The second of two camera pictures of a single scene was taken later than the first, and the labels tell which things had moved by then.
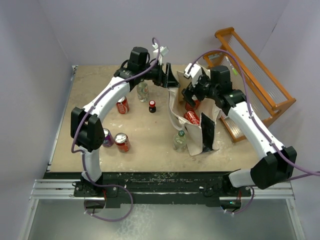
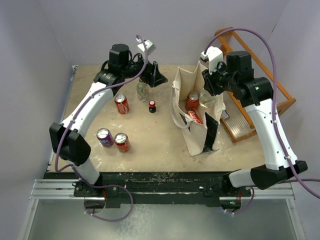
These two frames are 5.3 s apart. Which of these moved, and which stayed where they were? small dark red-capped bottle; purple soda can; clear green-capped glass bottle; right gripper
Moved: clear green-capped glass bottle; right gripper
Stayed: purple soda can; small dark red-capped bottle
